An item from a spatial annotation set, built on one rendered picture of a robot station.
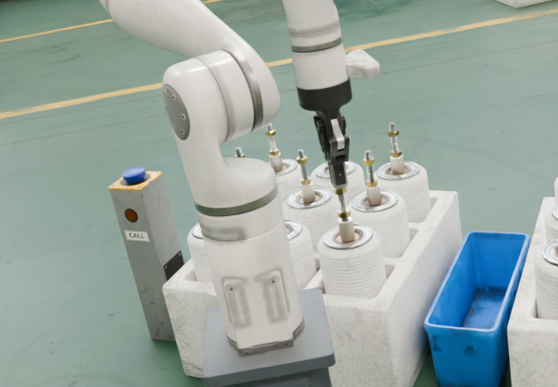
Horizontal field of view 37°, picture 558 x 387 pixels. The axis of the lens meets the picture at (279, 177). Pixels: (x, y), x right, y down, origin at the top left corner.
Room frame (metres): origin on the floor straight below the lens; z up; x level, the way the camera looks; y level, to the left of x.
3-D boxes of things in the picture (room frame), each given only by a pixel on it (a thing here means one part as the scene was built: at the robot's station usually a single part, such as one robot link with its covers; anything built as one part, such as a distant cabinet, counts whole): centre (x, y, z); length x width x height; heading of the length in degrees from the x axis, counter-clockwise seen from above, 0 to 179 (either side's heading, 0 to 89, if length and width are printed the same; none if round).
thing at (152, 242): (1.35, 0.25, 0.16); 0.07 x 0.07 x 0.31; 60
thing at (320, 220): (1.27, -0.04, 0.16); 0.10 x 0.10 x 0.18
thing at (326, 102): (1.11, -0.09, 0.46); 0.08 x 0.08 x 0.09
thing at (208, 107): (0.83, 0.05, 0.54); 0.09 x 0.09 x 0.17; 26
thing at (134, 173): (1.35, 0.25, 0.32); 0.04 x 0.04 x 0.02
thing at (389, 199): (1.21, -0.14, 0.25); 0.08 x 0.08 x 0.01
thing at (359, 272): (1.11, -0.08, 0.16); 0.10 x 0.10 x 0.18
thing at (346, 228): (1.11, -0.08, 0.26); 0.02 x 0.02 x 0.03
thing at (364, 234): (1.11, -0.08, 0.25); 0.08 x 0.08 x 0.01
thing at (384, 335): (1.27, -0.04, 0.09); 0.39 x 0.39 x 0.18; 60
